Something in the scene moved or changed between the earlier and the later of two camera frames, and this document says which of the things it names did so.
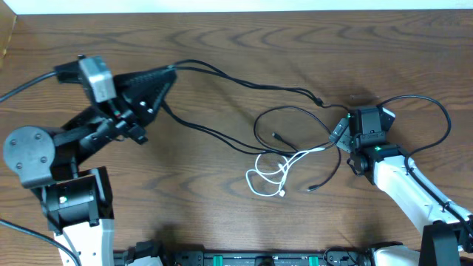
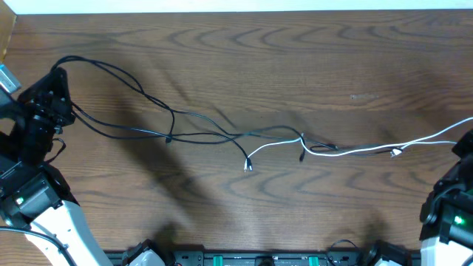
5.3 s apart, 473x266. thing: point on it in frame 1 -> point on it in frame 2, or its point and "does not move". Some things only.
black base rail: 153,250 does not move
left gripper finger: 143,90 -> 52,88
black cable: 318,119 -> 275,131
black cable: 200,65 -> 161,106
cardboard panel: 7,23 does not move
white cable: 281,192 -> 397,148
